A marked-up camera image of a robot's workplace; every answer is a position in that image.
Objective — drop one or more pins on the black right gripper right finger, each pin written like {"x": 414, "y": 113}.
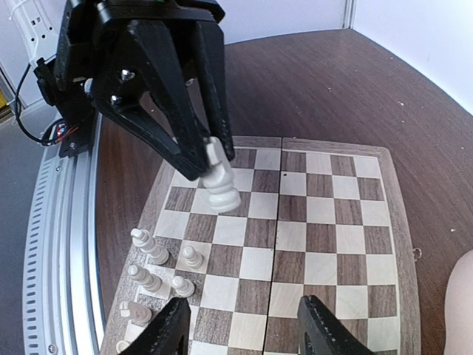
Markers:
{"x": 320, "y": 332}

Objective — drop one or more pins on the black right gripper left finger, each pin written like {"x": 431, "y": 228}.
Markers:
{"x": 168, "y": 332}

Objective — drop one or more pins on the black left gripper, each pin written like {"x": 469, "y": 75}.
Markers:
{"x": 139, "y": 55}

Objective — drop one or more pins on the white bishop piece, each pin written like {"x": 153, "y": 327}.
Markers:
{"x": 131, "y": 310}

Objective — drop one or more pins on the white pawn piece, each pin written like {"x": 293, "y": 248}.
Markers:
{"x": 192, "y": 257}
{"x": 183, "y": 287}

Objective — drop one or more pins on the white knight piece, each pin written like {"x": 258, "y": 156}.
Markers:
{"x": 219, "y": 179}
{"x": 121, "y": 346}

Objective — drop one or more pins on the white queen piece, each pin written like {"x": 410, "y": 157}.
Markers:
{"x": 152, "y": 280}

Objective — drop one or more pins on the pink double bowl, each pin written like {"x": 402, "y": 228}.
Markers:
{"x": 458, "y": 307}

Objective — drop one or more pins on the wooden chess board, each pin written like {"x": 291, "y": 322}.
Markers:
{"x": 316, "y": 218}

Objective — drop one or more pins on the white power strip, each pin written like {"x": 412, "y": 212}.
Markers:
{"x": 39, "y": 23}

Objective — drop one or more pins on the front aluminium rail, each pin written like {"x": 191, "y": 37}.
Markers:
{"x": 62, "y": 309}

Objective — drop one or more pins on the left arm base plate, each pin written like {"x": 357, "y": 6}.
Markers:
{"x": 72, "y": 141}

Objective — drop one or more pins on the right aluminium frame post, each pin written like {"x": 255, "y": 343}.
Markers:
{"x": 349, "y": 14}

